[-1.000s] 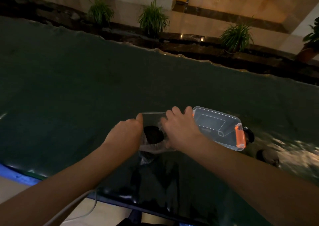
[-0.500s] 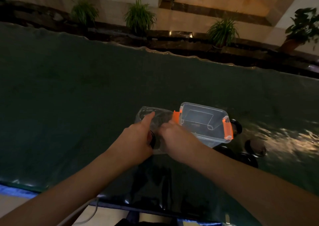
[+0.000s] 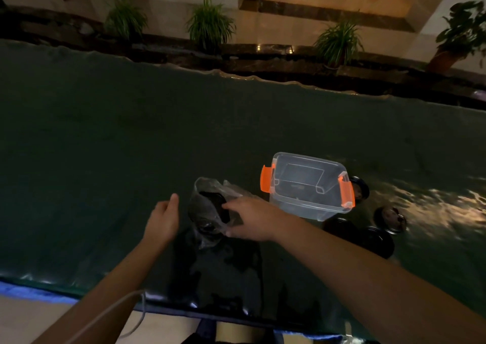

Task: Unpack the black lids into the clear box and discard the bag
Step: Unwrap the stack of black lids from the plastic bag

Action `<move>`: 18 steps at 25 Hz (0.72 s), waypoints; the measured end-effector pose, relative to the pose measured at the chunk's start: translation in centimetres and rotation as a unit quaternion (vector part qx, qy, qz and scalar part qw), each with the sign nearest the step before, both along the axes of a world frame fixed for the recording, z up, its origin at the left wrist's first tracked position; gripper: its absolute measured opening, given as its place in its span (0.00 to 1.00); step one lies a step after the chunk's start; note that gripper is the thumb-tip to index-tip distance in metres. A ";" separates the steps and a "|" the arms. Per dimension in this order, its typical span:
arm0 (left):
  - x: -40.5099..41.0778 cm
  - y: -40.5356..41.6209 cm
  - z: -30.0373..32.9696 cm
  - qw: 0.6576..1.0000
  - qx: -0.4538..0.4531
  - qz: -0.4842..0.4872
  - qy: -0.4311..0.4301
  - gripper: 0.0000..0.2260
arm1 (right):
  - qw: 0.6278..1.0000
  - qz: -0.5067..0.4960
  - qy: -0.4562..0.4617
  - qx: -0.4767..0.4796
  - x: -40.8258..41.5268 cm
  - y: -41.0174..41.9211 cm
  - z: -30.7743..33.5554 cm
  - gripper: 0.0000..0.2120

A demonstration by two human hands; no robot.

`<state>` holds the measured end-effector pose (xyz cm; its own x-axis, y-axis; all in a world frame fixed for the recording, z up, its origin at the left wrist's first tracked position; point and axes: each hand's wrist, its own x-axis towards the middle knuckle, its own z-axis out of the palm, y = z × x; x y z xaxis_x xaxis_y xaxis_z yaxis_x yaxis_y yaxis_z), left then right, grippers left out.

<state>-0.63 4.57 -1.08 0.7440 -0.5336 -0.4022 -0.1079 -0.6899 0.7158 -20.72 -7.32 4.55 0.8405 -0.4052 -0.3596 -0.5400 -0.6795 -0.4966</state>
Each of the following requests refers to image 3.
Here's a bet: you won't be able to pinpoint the white cable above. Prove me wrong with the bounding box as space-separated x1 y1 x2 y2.
63 289 147 344

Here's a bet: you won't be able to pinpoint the dark stone ledge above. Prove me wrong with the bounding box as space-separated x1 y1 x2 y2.
0 7 486 111

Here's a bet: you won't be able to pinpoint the person's left hand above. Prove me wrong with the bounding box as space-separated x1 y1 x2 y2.
142 193 180 247

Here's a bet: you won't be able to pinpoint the clear storage box orange latches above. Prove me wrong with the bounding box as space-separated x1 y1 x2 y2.
260 152 356 222

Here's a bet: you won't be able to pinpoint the blue cloth under cover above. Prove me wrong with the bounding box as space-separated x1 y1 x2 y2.
0 281 79 305

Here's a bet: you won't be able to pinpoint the person's right hand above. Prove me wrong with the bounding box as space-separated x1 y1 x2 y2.
221 196 285 242

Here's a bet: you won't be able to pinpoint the person's left forearm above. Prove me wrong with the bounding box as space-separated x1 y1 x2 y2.
32 237 168 344

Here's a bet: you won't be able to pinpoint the black round item in bag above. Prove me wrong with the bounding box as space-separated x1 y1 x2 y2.
197 191 233 235

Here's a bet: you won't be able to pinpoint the person's right forearm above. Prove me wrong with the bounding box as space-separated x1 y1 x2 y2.
273 213 486 344

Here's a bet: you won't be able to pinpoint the broad-leaf plant in brown pot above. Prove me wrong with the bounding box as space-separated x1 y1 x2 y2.
427 0 486 74

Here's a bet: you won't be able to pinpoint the dark green table cover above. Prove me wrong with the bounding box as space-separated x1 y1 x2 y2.
0 39 486 341

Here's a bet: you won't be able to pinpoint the black round disc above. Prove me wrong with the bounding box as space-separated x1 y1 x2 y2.
359 226 396 260
322 216 361 244
373 206 408 236
349 176 370 203

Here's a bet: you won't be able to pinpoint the clear plastic bag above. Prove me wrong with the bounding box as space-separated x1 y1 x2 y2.
188 177 263 250

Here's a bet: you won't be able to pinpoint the green grassy potted plant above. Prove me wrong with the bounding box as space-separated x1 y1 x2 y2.
314 18 365 70
104 0 149 43
186 0 237 54

